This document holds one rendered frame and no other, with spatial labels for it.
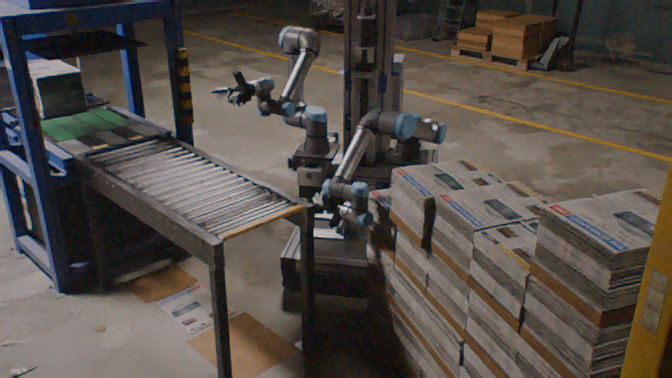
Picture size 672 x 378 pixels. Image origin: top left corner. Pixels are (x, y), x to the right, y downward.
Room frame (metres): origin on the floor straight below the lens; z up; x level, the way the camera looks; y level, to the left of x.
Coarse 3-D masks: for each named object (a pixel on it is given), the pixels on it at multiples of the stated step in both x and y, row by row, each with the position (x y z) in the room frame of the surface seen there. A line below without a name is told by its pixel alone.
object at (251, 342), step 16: (240, 320) 2.86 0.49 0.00; (256, 320) 2.86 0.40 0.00; (208, 336) 2.72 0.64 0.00; (240, 336) 2.72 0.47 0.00; (256, 336) 2.72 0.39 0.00; (272, 336) 2.72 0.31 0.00; (208, 352) 2.60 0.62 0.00; (240, 352) 2.59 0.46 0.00; (256, 352) 2.59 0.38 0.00; (272, 352) 2.59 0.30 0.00; (288, 352) 2.59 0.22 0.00; (240, 368) 2.48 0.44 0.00; (256, 368) 2.48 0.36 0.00
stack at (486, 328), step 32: (384, 192) 2.72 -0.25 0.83; (384, 224) 2.55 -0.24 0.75; (384, 256) 2.54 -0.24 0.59; (416, 256) 2.28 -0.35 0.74; (384, 288) 2.54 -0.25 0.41; (416, 288) 2.26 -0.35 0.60; (448, 288) 2.04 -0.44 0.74; (384, 320) 2.53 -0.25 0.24; (416, 320) 2.25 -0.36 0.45; (480, 320) 1.84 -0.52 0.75; (416, 352) 2.23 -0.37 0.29; (448, 352) 1.99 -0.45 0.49; (512, 352) 1.67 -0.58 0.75
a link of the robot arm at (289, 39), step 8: (288, 32) 3.35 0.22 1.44; (296, 32) 3.32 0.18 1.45; (280, 40) 3.36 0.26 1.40; (288, 40) 3.33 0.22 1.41; (296, 40) 3.30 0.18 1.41; (288, 48) 3.33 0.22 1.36; (296, 48) 3.32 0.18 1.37; (288, 56) 3.34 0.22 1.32; (296, 56) 3.33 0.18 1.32; (288, 64) 3.36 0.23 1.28; (288, 72) 3.36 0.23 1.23; (296, 104) 3.33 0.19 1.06; (304, 104) 3.35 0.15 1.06; (296, 112) 3.32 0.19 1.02; (288, 120) 3.34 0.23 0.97; (296, 120) 3.31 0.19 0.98
